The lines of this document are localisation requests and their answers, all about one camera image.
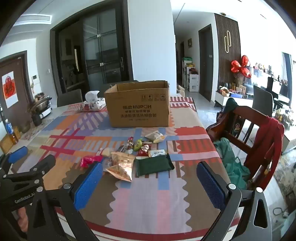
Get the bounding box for black cup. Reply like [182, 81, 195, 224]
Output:
[31, 113, 43, 127]

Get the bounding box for small grey dining chair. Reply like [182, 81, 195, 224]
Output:
[57, 89, 84, 107]

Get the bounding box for red paper door decoration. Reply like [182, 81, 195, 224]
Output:
[2, 71, 19, 109]

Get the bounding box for wooden high chair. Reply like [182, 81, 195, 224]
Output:
[206, 105, 286, 197]

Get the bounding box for dark green garment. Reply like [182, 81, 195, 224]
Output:
[223, 97, 238, 114]

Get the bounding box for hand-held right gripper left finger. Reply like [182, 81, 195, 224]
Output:
[30, 161, 104, 241]

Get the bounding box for dark glass sliding doors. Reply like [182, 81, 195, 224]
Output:
[50, 0, 133, 102]

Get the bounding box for gold wall ornament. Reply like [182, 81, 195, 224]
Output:
[224, 30, 232, 53]

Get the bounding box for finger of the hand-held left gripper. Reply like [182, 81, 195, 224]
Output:
[0, 146, 28, 173]
[1, 154, 56, 190]

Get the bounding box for red foil balloons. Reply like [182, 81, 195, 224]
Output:
[231, 55, 252, 79]

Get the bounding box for red garment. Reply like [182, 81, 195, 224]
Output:
[244, 116, 285, 190]

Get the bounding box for brown entry door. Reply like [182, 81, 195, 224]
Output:
[0, 52, 35, 130]

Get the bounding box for white storage drawers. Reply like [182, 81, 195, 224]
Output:
[181, 57, 199, 93]

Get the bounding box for floral tissue box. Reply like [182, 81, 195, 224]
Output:
[80, 91, 107, 112]

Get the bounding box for person's left hand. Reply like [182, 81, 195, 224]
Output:
[17, 206, 27, 233]

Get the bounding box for pink red snack packet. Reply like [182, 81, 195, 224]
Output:
[80, 156, 103, 168]

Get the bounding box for teal green cloth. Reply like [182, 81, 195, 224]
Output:
[213, 138, 251, 189]

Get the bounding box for brown cardboard box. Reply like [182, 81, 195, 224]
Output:
[104, 80, 170, 128]

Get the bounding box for blue label bottle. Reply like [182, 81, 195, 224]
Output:
[4, 119, 14, 135]

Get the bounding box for small white snack packet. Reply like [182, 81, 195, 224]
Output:
[148, 149, 167, 158]

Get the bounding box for floral placemat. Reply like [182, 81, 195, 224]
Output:
[22, 119, 55, 142]

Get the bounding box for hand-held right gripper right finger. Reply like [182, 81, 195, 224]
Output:
[196, 161, 273, 241]

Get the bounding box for dark hallway door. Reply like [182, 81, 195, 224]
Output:
[198, 24, 219, 102]

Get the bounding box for small red snack packet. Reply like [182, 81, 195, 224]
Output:
[137, 144, 151, 157]

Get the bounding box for white low cabinet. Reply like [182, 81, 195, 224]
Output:
[215, 89, 255, 108]

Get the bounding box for colourful patterned tablecloth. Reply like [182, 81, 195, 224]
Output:
[7, 96, 241, 241]

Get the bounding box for cream snack packet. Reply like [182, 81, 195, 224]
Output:
[144, 130, 167, 143]

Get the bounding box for orange white snack bag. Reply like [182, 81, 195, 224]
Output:
[106, 151, 136, 182]

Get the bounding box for dark slatted wall panel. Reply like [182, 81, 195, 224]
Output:
[214, 13, 242, 93]

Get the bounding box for black chair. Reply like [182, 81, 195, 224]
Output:
[245, 85, 274, 144]

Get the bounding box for steel electric pot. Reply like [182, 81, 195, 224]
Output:
[26, 95, 52, 118]

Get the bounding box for dark green snack packet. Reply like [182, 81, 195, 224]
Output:
[134, 154, 175, 178]

